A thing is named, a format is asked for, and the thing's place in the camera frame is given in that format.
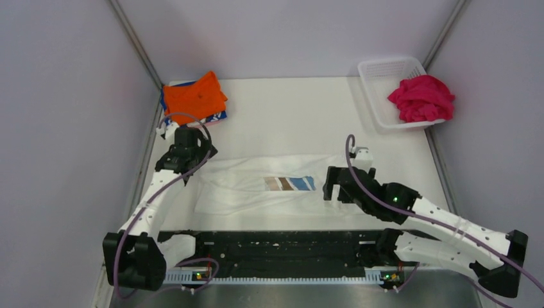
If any pink crumpled t-shirt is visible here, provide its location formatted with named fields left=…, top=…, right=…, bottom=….
left=387, top=74, right=455, bottom=123

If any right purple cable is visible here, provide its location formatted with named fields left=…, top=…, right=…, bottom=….
left=344, top=134, right=544, bottom=308

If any pink folded t-shirt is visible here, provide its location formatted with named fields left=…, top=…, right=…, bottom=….
left=179, top=119, right=224, bottom=129

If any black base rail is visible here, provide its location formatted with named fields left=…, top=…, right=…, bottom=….
left=158, top=230, right=415, bottom=280

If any orange folded t-shirt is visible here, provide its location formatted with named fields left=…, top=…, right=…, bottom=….
left=162, top=71, right=228, bottom=125

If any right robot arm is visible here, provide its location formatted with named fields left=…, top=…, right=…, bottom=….
left=323, top=153, right=528, bottom=298

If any white printed t-shirt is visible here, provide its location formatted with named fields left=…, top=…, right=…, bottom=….
left=195, top=155, right=361, bottom=216

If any blue folded t-shirt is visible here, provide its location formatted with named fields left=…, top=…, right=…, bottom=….
left=159, top=81, right=228, bottom=135

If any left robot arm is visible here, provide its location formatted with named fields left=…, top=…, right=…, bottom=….
left=102, top=127, right=217, bottom=291

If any white plastic basket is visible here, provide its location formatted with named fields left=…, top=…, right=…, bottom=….
left=357, top=56, right=445, bottom=133

